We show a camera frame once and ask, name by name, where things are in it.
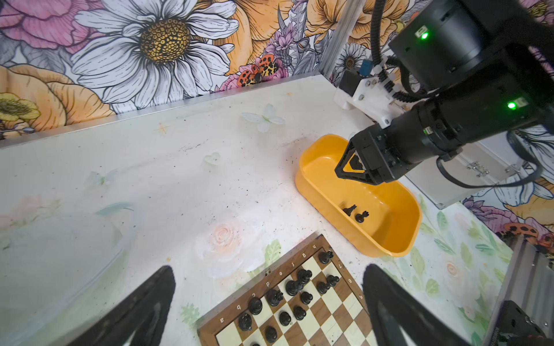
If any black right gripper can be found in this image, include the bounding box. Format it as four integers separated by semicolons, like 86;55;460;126
335;125;415;185

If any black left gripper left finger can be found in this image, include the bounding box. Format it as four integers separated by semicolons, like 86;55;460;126
69;265;176;345

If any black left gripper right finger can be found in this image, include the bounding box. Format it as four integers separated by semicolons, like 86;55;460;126
362;264;467;345

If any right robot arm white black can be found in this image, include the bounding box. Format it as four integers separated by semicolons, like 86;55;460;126
335;1;553;186

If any wooden chess board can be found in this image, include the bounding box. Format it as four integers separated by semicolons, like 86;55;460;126
198;234;377;345

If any yellow plastic tray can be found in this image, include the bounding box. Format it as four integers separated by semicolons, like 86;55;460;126
295;135;423;258

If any grey metal box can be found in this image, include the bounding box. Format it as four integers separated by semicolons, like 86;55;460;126
406;133;525;210

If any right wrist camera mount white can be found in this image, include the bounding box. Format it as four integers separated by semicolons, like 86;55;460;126
334;59;408;128

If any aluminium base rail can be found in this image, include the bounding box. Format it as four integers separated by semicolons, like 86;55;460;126
483;236;553;345

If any aluminium corner post right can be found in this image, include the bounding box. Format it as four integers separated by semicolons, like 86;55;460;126
319;0;365;78

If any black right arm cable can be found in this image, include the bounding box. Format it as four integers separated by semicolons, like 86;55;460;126
369;0;429;102

